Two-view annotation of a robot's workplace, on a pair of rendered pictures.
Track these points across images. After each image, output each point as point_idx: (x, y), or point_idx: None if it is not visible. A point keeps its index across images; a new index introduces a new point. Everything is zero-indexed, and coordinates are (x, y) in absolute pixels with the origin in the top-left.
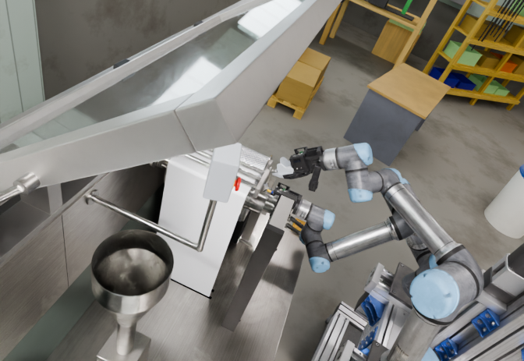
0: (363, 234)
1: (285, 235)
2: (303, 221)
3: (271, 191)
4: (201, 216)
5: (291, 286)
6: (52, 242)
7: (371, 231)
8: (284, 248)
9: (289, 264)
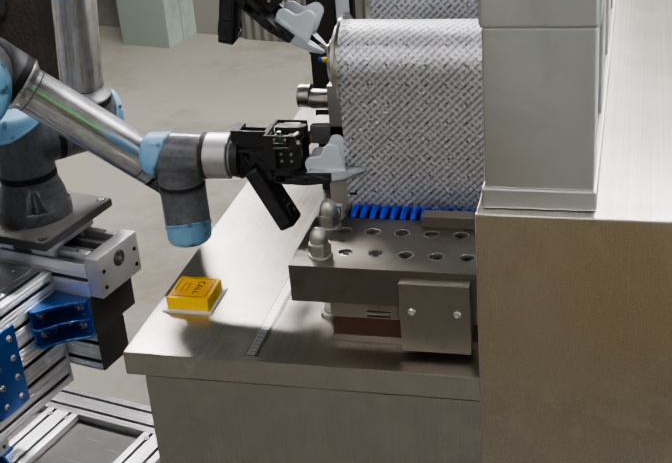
0: (91, 101)
1: (238, 278)
2: (177, 319)
3: (321, 57)
4: None
5: (232, 213)
6: None
7: (75, 91)
8: (244, 257)
9: (232, 237)
